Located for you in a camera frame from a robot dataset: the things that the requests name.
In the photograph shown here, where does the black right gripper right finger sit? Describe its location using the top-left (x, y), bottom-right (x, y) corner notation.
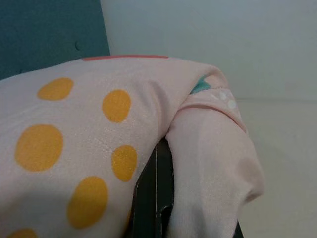
top-left (234, 214), bottom-right (246, 238)

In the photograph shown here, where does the pink pillow with orange blobs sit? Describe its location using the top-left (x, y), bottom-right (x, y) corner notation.
top-left (0, 54), bottom-right (267, 238)

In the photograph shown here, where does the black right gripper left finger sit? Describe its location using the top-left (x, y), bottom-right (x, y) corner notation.
top-left (130, 137), bottom-right (175, 238)

